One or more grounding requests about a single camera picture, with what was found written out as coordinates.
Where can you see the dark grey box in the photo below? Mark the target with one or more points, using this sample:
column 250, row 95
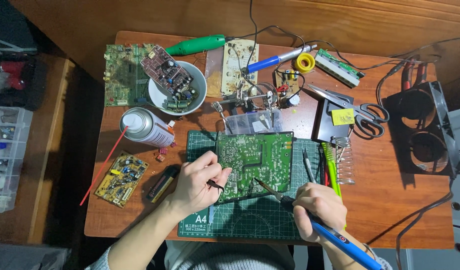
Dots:
column 23, row 258

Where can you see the silver tweezers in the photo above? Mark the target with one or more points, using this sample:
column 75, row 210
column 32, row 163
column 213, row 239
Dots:
column 308, row 165

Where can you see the green white terminal board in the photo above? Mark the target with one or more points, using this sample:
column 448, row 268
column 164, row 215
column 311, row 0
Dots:
column 336, row 68

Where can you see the clear plastic organizer box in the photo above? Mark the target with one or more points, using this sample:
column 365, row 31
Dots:
column 7, row 161

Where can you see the beige circuit board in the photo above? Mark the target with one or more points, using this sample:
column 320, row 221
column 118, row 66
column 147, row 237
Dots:
column 233, row 63

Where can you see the person's left hand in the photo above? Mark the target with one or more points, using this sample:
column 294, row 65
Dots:
column 192, row 183

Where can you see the small red component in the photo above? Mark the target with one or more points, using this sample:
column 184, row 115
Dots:
column 162, row 150
column 160, row 158
column 173, row 144

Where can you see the black double fan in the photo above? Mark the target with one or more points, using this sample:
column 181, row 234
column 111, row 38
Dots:
column 424, row 127

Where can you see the black soldering stand base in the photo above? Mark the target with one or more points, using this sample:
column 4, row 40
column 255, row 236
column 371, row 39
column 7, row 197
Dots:
column 325, row 127

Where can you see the small board with capacitors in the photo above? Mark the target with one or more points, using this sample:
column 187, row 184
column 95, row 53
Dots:
column 181, row 101

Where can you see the silver spray can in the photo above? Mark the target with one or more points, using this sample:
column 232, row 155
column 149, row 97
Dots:
column 149, row 127

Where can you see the large green circuit board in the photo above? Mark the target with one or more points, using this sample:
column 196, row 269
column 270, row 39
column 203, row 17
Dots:
column 121, row 75

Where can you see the clear plastic parts box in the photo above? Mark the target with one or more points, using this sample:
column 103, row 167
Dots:
column 248, row 123

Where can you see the green craft knife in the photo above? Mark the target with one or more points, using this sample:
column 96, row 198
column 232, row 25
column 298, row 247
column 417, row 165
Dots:
column 331, row 168

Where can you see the blue soldering iron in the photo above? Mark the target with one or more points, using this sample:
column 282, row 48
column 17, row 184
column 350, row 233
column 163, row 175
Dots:
column 346, row 243

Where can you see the reddish brown circuit board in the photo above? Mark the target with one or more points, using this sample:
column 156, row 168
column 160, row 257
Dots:
column 164, row 69

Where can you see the person's left fingers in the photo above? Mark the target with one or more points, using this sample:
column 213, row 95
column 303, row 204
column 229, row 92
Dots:
column 215, row 172

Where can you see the yellow cleaning sponge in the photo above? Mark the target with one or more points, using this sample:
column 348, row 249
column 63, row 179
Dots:
column 342, row 117

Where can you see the metal helping hands stand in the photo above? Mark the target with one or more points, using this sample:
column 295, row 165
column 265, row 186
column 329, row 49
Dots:
column 248, row 98

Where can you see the green circuit board with solder joints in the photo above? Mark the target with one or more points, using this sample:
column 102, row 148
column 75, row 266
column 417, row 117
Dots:
column 260, row 157

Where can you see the person's grey sweater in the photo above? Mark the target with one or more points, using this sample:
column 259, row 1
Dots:
column 230, row 258

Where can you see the blue silver desoldering pump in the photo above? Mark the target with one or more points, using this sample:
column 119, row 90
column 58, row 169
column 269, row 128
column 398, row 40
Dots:
column 267, row 62

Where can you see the clear plastic bag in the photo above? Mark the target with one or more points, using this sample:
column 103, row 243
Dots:
column 214, row 75

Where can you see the green cutting mat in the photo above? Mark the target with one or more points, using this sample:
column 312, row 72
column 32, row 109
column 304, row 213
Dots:
column 252, row 217

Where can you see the green rotary tool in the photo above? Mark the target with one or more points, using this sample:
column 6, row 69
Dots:
column 196, row 44

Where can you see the person's right hand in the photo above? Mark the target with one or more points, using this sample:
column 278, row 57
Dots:
column 323, row 210

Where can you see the red spray straw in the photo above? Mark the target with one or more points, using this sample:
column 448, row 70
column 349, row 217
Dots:
column 102, row 167

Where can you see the black bag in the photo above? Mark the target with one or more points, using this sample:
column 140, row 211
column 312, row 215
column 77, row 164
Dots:
column 12, row 56

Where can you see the yellow solder spool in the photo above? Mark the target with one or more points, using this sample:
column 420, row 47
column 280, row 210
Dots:
column 300, row 65

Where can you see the white bowl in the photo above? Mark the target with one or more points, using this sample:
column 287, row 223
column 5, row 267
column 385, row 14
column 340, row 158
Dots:
column 158, row 95

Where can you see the wooden side table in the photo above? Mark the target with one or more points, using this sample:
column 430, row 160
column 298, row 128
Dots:
column 38, row 150

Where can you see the small brown circuit board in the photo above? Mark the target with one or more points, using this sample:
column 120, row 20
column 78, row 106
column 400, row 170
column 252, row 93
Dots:
column 286, row 84

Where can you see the black red pen tool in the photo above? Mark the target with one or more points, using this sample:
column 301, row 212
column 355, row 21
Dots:
column 323, row 168

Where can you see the yellow circuit board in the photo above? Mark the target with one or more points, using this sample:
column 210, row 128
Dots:
column 121, row 179

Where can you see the metal coil iron holder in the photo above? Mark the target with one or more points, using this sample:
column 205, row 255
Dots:
column 345, row 161

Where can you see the black tweezers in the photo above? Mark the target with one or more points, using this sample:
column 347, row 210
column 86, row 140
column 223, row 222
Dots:
column 215, row 185

